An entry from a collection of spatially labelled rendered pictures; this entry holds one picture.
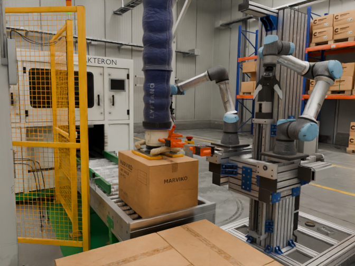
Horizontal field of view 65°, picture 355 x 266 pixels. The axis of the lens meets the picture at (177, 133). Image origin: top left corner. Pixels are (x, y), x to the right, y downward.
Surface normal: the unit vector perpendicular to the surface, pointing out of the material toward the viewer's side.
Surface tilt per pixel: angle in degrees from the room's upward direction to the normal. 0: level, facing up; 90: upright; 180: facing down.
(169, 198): 90
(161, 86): 76
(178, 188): 90
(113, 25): 90
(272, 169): 90
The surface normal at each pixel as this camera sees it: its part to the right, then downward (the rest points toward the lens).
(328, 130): -0.81, 0.06
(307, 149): 0.58, 0.11
